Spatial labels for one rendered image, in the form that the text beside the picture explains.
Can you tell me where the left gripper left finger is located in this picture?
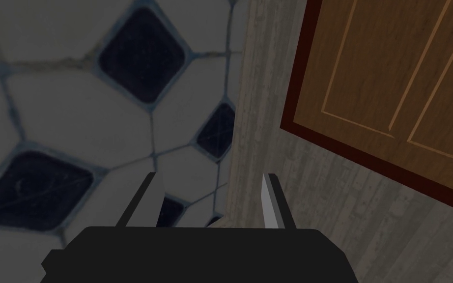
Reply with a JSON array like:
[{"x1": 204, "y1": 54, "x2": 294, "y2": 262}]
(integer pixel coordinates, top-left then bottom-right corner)
[{"x1": 115, "y1": 172, "x2": 166, "y2": 228}]

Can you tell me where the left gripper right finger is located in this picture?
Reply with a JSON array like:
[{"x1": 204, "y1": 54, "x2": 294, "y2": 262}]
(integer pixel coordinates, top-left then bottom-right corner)
[{"x1": 260, "y1": 173, "x2": 297, "y2": 230}]

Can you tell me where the brown wooden door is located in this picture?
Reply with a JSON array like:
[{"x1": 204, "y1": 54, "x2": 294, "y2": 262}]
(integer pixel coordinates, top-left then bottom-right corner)
[{"x1": 280, "y1": 0, "x2": 453, "y2": 219}]

